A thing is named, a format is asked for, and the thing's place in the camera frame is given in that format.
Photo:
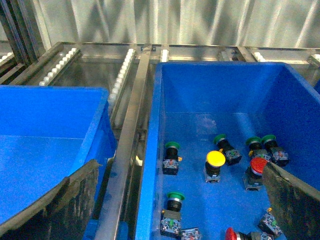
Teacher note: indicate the green button right pair left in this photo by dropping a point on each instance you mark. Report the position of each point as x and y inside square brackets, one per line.
[256, 149]

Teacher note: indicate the green button centre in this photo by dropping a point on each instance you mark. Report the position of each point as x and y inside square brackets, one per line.
[232, 155]

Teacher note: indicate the metal centre rail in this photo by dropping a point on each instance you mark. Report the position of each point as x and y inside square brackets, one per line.
[118, 185]

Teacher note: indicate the red button lying front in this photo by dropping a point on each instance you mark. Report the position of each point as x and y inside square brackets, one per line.
[232, 234]

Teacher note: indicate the green button near left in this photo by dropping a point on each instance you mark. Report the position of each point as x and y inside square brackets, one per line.
[170, 223]

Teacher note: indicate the white roller track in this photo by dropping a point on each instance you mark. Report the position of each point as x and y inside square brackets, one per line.
[62, 63]
[122, 74]

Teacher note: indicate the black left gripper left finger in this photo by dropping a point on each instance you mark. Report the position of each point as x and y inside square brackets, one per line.
[62, 213]

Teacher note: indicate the contact block right front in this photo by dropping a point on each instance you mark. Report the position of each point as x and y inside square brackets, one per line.
[269, 225]

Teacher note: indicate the loose contact block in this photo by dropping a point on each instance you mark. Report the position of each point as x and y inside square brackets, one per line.
[192, 233]

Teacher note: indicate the green button pair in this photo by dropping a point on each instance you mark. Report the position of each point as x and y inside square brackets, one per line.
[256, 149]
[278, 155]

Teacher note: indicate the white roller track far left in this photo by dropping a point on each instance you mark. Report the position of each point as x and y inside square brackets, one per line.
[62, 63]

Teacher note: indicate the blue empty left bin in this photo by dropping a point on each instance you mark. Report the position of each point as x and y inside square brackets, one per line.
[46, 134]

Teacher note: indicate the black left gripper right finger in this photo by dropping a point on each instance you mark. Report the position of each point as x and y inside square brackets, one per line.
[295, 204]

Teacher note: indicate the green button far left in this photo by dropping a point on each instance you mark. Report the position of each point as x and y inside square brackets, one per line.
[171, 160]

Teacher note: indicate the blue button source bin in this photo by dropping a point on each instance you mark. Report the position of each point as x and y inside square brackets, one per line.
[192, 104]

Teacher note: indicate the yellow mushroom push button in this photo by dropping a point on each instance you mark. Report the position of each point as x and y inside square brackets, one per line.
[212, 167]

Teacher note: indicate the red mushroom push button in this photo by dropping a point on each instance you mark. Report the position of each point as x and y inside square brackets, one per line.
[252, 178]

